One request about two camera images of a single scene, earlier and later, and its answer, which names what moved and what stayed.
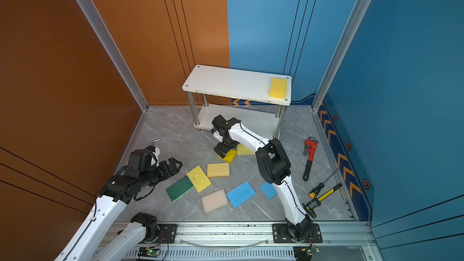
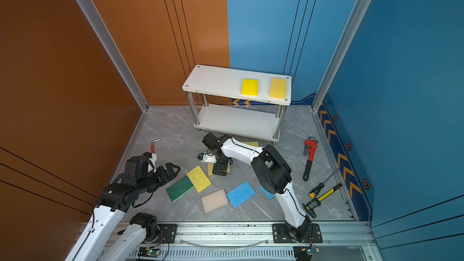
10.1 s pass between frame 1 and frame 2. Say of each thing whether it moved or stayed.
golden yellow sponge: stayed
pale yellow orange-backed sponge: stayed
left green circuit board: stayed
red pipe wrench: stayed
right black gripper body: moved
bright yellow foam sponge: moved
